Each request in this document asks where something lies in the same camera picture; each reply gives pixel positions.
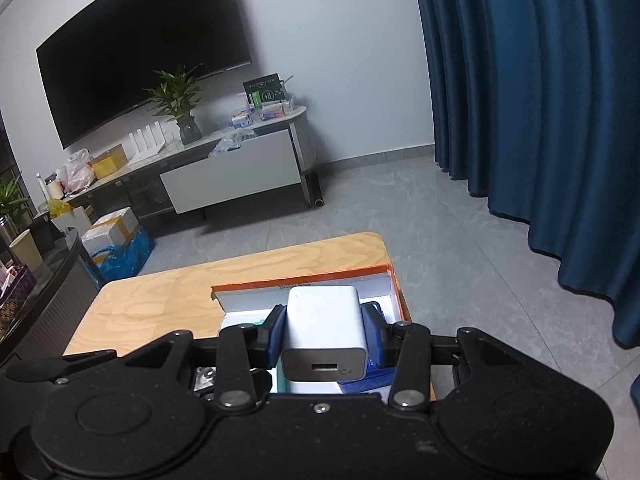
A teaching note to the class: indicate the dark curved counter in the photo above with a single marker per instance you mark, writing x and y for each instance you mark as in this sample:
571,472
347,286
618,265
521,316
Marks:
55,300

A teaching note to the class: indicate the pile of small packets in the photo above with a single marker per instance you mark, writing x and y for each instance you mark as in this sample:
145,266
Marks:
260,115

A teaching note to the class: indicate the white cabinet front panel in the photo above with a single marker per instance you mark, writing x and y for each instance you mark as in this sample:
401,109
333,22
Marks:
230,175

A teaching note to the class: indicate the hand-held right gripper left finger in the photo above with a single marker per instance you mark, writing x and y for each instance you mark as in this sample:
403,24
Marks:
275,345

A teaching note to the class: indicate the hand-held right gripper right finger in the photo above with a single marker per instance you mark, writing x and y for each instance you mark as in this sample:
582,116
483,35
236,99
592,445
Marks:
375,335

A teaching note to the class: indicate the potted bamboo plant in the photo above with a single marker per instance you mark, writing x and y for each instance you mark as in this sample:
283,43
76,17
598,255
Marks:
177,100

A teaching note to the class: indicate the clear plastic bags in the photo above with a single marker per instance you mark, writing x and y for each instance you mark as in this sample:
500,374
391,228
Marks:
232,144

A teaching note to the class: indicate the black television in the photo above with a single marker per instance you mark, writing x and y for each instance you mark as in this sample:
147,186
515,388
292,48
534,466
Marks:
140,45

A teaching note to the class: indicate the black rolled tube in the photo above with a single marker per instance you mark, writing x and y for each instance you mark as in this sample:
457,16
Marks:
316,192

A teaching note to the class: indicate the white yellow cardboard boxes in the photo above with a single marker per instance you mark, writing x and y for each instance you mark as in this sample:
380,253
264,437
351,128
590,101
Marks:
112,227

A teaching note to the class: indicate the green leafy plant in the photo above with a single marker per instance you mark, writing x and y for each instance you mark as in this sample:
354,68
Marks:
12,200

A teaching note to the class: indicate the blue curtain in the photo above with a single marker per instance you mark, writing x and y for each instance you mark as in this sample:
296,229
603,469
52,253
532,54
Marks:
540,110

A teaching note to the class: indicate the yellow plastic bag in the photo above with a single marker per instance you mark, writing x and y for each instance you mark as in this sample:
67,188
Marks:
60,207

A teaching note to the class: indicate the grey TV stand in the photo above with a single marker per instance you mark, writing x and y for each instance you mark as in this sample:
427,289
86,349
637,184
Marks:
305,145

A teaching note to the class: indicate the orange cardboard box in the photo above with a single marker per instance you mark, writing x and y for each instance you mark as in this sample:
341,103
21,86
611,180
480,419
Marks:
250,305

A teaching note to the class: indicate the white cube USB charger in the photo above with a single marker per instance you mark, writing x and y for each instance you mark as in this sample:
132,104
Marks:
322,325

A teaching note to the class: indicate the blue plastic bag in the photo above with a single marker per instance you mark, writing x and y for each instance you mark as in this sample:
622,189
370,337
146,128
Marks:
127,257

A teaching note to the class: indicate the white router with antennas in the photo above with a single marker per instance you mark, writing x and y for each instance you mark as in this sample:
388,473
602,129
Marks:
150,145

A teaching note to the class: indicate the blue plastic box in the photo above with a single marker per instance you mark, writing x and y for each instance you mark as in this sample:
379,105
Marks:
372,375

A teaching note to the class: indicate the yellow box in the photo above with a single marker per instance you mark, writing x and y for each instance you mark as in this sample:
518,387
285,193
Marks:
110,162

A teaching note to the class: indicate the beige paper cup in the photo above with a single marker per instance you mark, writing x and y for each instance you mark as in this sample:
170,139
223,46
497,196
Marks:
26,250

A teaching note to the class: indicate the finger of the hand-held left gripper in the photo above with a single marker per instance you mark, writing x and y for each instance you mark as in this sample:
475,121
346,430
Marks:
50,367

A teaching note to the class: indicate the black green box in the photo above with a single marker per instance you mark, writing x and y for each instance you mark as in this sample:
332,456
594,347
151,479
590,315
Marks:
263,91

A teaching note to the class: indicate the purple gift box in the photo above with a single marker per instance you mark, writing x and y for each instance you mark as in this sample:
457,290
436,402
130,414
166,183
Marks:
12,287

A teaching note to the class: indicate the pink white plastic bag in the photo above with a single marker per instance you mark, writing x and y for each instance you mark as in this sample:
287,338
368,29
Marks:
75,172

